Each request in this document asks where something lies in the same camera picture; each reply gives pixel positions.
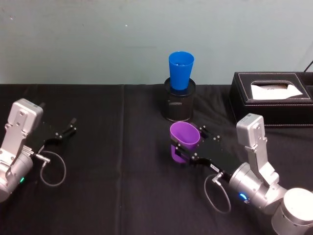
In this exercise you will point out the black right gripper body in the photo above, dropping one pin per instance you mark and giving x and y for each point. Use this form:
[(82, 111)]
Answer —
[(215, 156)]

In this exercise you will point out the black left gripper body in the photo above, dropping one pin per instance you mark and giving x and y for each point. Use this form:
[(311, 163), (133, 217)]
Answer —
[(46, 132)]

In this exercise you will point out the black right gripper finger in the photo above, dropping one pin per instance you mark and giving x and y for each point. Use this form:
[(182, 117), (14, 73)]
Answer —
[(184, 157), (205, 133)]

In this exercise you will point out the purple plastic cup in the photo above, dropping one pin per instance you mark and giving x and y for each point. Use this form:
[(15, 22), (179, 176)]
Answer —
[(184, 134)]

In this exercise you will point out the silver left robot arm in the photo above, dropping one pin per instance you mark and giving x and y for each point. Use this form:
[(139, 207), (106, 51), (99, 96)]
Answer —
[(17, 137)]

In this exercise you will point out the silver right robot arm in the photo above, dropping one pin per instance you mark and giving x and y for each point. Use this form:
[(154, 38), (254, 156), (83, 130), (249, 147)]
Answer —
[(256, 176)]

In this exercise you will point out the black mesh cylinder holder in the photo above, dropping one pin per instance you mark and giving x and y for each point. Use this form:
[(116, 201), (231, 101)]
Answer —
[(178, 107)]

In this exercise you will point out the black table cloth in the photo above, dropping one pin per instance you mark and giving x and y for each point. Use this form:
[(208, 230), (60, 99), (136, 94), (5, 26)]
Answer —
[(117, 171)]

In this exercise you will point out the blue plastic cup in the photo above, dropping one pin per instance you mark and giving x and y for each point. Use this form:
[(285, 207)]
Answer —
[(181, 73)]

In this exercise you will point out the black leather tissue box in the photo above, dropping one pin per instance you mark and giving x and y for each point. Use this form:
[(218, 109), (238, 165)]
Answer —
[(269, 112)]

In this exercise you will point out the white tissue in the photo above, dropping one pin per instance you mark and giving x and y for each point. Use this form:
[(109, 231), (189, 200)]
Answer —
[(274, 91)]

